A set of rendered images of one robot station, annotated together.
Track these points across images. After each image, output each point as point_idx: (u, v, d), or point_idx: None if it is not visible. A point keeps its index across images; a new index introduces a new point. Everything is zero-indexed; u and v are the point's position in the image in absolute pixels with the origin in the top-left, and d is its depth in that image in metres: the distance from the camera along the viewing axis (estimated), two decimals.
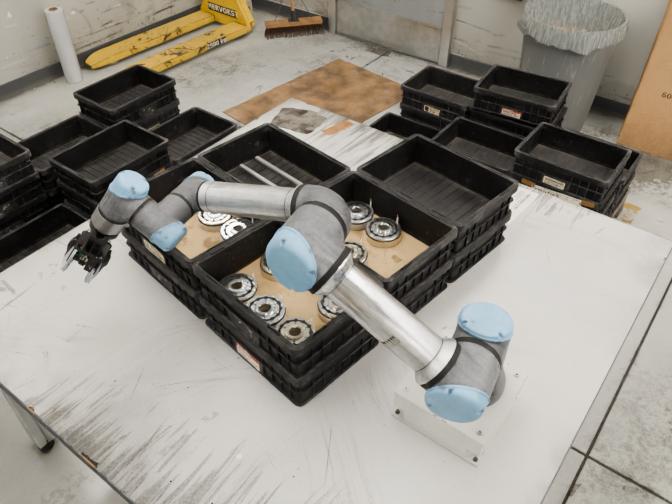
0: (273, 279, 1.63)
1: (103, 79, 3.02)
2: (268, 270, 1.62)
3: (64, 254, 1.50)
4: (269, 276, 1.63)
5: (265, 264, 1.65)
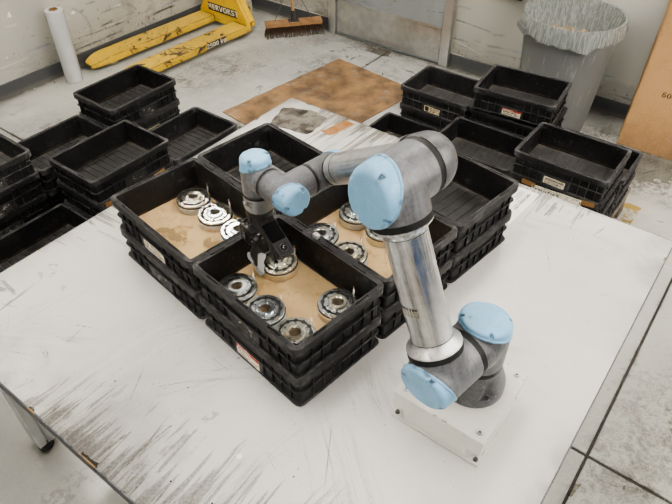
0: (273, 279, 1.63)
1: (103, 79, 3.02)
2: (268, 270, 1.62)
3: None
4: (269, 276, 1.63)
5: (265, 264, 1.65)
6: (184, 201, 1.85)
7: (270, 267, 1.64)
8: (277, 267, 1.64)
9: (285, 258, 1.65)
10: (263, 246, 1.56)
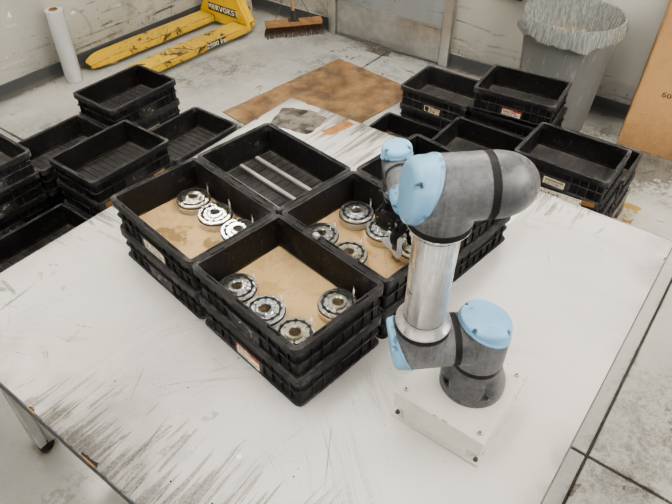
0: (408, 262, 1.68)
1: (103, 79, 3.02)
2: (406, 254, 1.66)
3: None
4: (405, 259, 1.67)
5: None
6: (184, 201, 1.85)
7: (406, 250, 1.67)
8: None
9: None
10: (402, 231, 1.59)
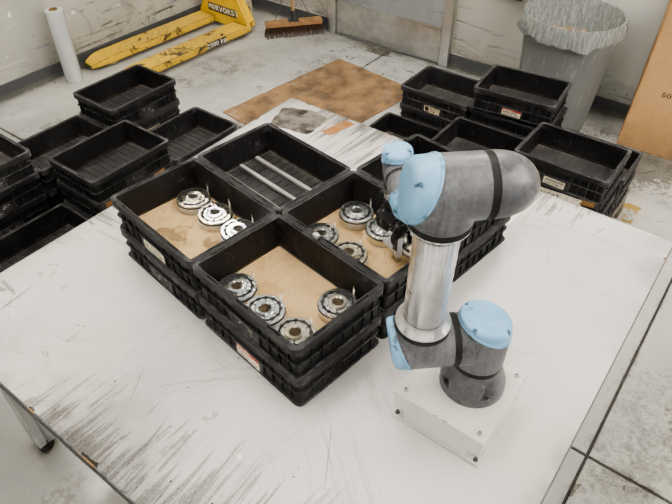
0: (409, 261, 1.68)
1: (103, 79, 3.02)
2: (407, 253, 1.67)
3: None
4: (406, 258, 1.68)
5: (401, 245, 1.68)
6: (184, 201, 1.85)
7: (407, 249, 1.67)
8: None
9: None
10: (403, 232, 1.60)
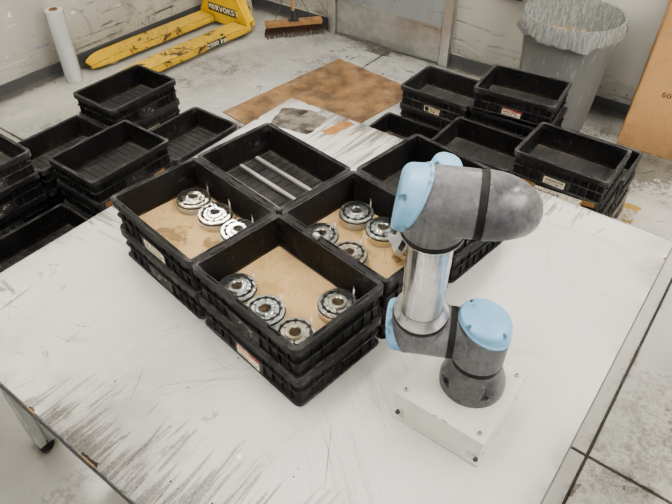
0: None
1: (103, 79, 3.02)
2: (406, 253, 1.66)
3: None
4: None
5: None
6: (184, 201, 1.85)
7: None
8: None
9: None
10: None
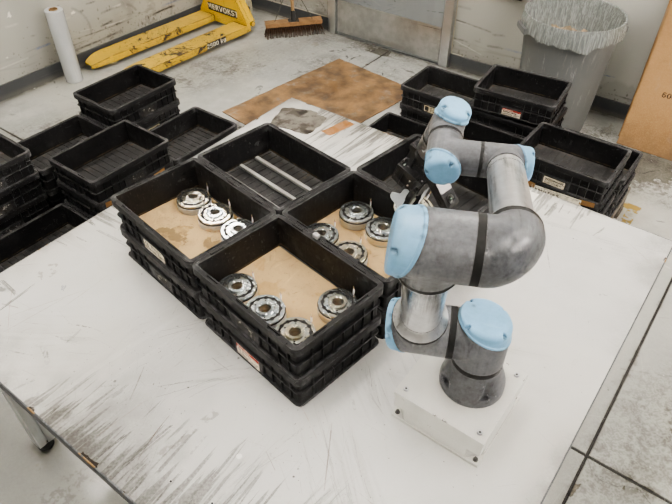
0: None
1: (103, 79, 3.02)
2: None
3: None
4: None
5: None
6: (184, 201, 1.85)
7: None
8: None
9: (423, 203, 1.61)
10: (420, 192, 1.49)
